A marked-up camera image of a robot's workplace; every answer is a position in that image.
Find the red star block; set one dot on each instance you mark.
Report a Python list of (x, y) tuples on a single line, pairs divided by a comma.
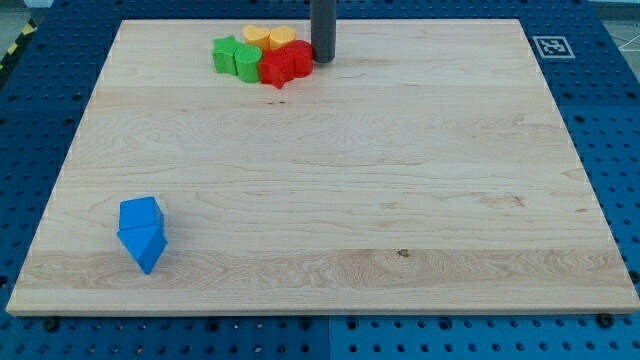
[(276, 68)]

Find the green star block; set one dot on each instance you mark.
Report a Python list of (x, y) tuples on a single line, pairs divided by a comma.
[(223, 54)]

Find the wooden board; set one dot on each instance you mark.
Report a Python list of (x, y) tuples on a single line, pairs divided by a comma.
[(427, 170)]

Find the red cylinder block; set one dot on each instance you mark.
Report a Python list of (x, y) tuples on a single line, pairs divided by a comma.
[(301, 52)]

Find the green cylinder block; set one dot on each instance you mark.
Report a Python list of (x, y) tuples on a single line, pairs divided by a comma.
[(247, 59)]

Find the yellow rounded block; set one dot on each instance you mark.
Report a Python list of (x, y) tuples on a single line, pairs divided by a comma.
[(281, 36)]

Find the yellow heart block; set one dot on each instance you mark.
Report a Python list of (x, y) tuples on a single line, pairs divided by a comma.
[(257, 36)]

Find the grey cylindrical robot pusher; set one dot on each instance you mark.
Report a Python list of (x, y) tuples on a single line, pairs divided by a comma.
[(323, 17)]

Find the blue cube block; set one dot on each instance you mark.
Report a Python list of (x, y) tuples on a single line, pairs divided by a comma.
[(140, 212)]

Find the blue triangular prism block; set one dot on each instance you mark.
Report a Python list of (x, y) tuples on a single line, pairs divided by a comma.
[(145, 245)]

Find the white fiducial marker tag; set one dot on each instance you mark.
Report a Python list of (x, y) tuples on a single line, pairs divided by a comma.
[(553, 47)]

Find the black yellow hazard tape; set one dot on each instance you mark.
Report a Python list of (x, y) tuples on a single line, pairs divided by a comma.
[(18, 46)]

